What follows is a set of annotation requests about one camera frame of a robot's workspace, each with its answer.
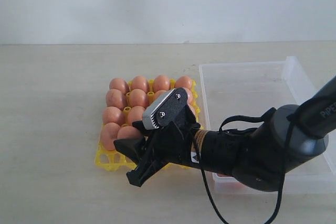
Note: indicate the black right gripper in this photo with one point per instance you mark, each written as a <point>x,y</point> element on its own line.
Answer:
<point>170,142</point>

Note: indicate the brown egg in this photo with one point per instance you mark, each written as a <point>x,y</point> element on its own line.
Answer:
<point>116,98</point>
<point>189,96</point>
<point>129,132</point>
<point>138,98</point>
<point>235,184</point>
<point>113,114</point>
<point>135,114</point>
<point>157,94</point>
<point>108,135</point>
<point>193,111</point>

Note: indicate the yellow plastic egg tray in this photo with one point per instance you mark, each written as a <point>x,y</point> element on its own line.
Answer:
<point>113,160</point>

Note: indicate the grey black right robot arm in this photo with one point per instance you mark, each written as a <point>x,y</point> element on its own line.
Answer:
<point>257,157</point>

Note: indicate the brown egg packed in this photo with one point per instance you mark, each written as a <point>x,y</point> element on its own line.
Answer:
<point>119,84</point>
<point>184,82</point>
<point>161,82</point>
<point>140,82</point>

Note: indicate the clear plastic container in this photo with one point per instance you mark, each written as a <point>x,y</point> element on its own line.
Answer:
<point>251,88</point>

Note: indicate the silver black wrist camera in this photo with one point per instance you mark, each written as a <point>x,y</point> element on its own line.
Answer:
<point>164,109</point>

